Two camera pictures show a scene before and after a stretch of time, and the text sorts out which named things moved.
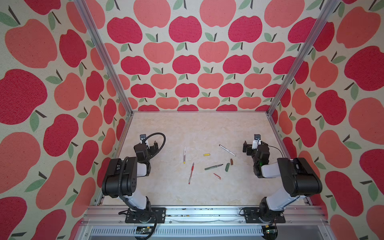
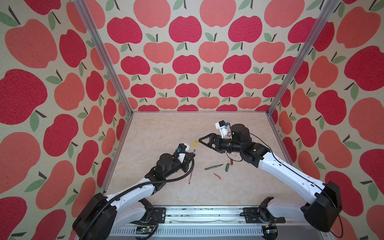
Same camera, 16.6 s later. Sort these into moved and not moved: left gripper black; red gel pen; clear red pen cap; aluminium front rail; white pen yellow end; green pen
Moved: left gripper black; white pen yellow end
Not moved: green pen; clear red pen cap; red gel pen; aluminium front rail
